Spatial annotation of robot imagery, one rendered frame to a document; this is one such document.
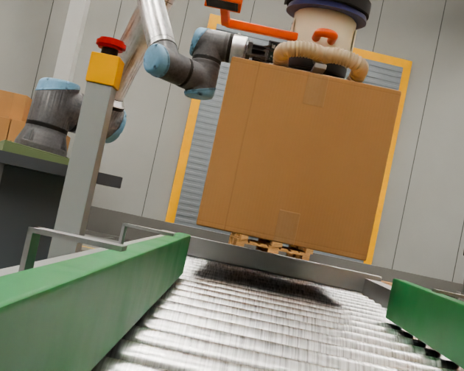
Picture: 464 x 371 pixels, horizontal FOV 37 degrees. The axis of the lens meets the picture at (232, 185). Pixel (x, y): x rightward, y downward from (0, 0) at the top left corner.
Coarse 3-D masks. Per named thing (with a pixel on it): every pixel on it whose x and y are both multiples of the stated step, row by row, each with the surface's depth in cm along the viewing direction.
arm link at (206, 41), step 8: (200, 32) 212; (208, 32) 213; (216, 32) 213; (224, 32) 214; (192, 40) 212; (200, 40) 212; (208, 40) 212; (216, 40) 212; (224, 40) 212; (232, 40) 212; (192, 48) 213; (200, 48) 212; (208, 48) 211; (216, 48) 212; (224, 48) 212; (192, 56) 215; (216, 56) 212; (224, 56) 213
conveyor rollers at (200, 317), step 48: (192, 288) 132; (240, 288) 150; (288, 288) 177; (336, 288) 213; (144, 336) 78; (192, 336) 86; (240, 336) 88; (288, 336) 96; (336, 336) 106; (384, 336) 122
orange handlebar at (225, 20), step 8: (224, 16) 176; (224, 24) 184; (232, 24) 185; (240, 24) 185; (248, 24) 185; (256, 24) 185; (256, 32) 185; (264, 32) 185; (272, 32) 185; (280, 32) 185; (288, 32) 185; (296, 32) 185; (320, 32) 174; (328, 32) 174; (336, 32) 175; (328, 40) 179
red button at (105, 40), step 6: (102, 36) 162; (96, 42) 162; (102, 42) 161; (108, 42) 160; (114, 42) 161; (120, 42) 162; (102, 48) 163; (108, 48) 162; (114, 48) 162; (120, 48) 163; (114, 54) 163
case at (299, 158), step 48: (240, 96) 162; (288, 96) 162; (336, 96) 161; (384, 96) 161; (240, 144) 162; (288, 144) 162; (336, 144) 161; (384, 144) 161; (240, 192) 162; (288, 192) 161; (336, 192) 161; (288, 240) 161; (336, 240) 161
